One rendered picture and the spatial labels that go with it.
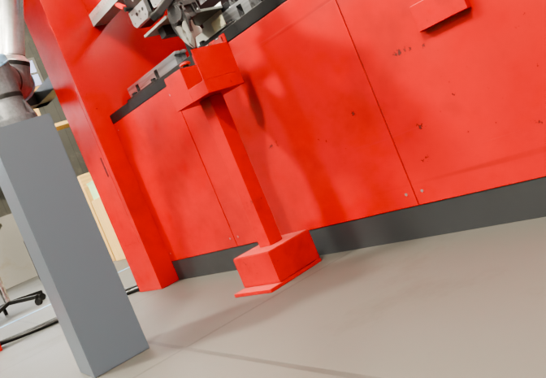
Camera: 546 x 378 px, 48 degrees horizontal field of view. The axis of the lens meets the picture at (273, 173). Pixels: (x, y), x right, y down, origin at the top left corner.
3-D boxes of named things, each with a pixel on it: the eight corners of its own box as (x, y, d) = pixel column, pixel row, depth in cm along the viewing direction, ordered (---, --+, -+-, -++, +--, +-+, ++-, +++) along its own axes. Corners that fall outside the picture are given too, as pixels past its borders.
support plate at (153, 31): (145, 37, 231) (143, 35, 230) (199, 26, 247) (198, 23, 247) (166, 18, 217) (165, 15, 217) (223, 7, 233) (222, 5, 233)
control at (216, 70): (177, 112, 210) (157, 63, 209) (211, 101, 220) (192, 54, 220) (209, 93, 195) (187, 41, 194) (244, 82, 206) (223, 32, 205)
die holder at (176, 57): (134, 106, 302) (127, 89, 301) (145, 103, 306) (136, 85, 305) (183, 71, 263) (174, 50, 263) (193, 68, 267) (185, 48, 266)
